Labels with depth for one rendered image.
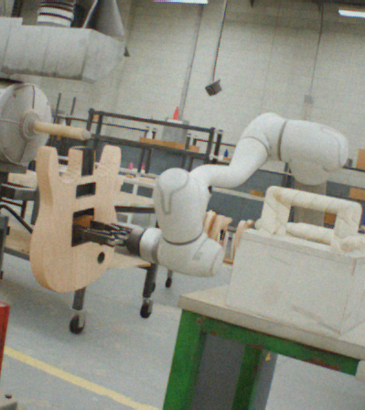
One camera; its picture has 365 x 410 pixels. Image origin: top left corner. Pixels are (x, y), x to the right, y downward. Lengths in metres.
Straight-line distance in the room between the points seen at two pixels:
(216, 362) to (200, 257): 0.89
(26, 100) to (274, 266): 0.97
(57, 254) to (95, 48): 0.56
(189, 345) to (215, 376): 0.92
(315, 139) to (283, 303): 0.68
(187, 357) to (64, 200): 0.53
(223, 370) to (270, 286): 1.02
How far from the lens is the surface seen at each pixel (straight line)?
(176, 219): 1.50
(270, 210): 1.42
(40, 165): 1.66
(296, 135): 1.95
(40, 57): 1.83
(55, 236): 1.72
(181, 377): 1.53
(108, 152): 1.89
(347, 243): 1.37
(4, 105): 1.95
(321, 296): 1.38
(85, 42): 1.75
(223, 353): 2.38
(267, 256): 1.41
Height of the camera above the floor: 1.23
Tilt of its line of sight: 3 degrees down
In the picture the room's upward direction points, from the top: 11 degrees clockwise
